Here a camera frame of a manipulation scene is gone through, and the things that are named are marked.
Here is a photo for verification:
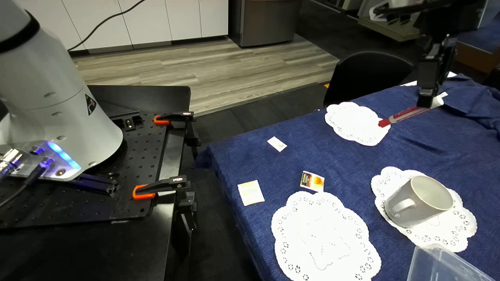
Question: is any black wall cable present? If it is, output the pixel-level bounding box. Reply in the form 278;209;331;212
67;0;146;53

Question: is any white paper doily under mug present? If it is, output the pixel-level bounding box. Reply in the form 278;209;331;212
370;165;478;254

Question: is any black perforated robot table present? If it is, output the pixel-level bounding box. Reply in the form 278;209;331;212
0;84;193;281

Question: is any blue denim tablecloth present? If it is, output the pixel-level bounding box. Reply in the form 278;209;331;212
199;75;500;281

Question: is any steel grey appliance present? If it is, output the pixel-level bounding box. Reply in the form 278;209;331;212
228;0;301;50

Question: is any small black bracket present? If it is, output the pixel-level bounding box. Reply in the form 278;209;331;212
110;114;145;132

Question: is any black chair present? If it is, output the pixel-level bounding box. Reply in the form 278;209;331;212
321;50;415;109

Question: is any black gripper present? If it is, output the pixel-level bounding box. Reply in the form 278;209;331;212
415;34;459;109

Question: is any red and white marker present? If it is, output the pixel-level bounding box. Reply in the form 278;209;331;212
376;92;449;129

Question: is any grey ceramic mug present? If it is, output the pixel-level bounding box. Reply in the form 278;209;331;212
382;175;454;229

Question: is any clear plastic container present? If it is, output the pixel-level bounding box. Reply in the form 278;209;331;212
404;243;496;281

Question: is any white narrow sachet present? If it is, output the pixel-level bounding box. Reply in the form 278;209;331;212
265;136;288;154

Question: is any black orange bar clamp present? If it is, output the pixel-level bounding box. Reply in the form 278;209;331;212
129;175;199;253
151;109;203;148

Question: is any printed small packet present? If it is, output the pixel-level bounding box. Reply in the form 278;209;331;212
296;168;326;193

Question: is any white square sachet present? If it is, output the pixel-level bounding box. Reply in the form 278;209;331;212
235;179;267;207

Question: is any white cabinet row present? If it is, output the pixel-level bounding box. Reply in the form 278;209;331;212
13;0;231;53

